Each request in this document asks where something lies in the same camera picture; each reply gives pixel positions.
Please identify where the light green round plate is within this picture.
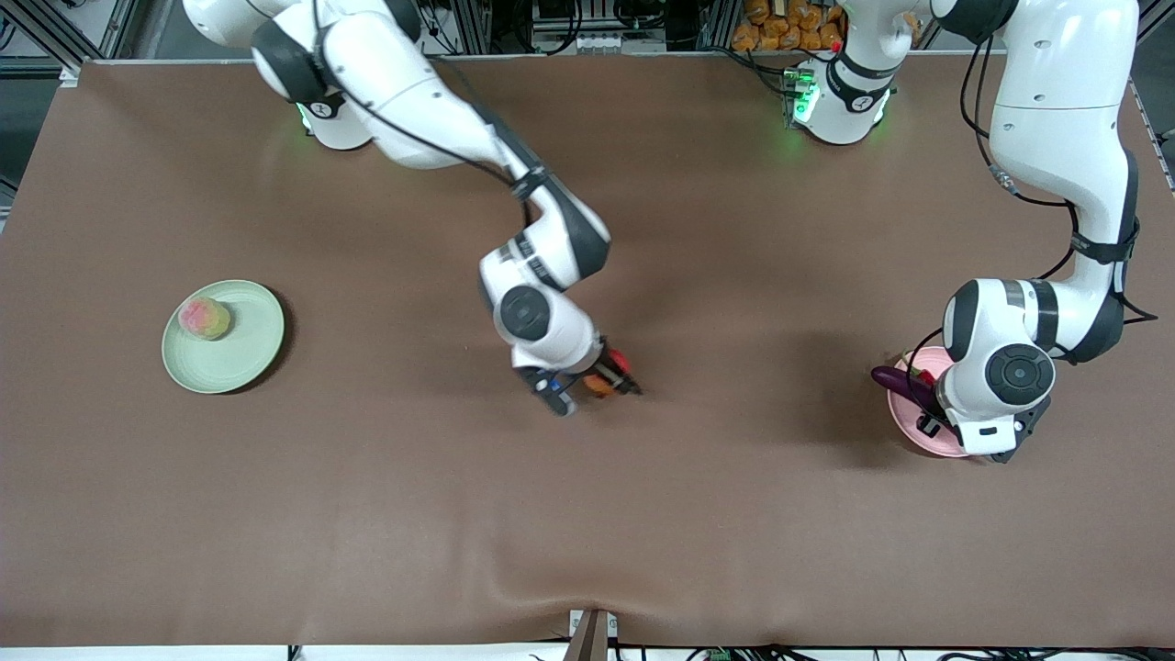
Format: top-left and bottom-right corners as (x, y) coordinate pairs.
(162, 279), (285, 395)

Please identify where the red pomegranate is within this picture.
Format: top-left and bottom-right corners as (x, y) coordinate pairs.
(583, 347), (634, 398)

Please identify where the white terminal block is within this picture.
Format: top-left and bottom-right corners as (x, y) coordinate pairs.
(532, 28), (666, 54)

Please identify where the purple eggplant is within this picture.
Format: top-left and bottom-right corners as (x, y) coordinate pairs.
(870, 365), (942, 414)

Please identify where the pink round plate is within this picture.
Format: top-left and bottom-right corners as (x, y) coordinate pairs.
(887, 346), (974, 458)

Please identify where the orange packaged goods pile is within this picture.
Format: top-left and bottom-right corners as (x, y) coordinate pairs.
(732, 0), (850, 52)

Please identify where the brown table cover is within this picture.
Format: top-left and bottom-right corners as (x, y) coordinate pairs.
(0, 50), (1175, 649)

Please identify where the pink yellow peach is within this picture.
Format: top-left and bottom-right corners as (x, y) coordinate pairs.
(178, 297), (232, 342)

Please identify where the metal table edge clamp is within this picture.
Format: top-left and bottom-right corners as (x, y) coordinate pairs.
(567, 609), (618, 661)

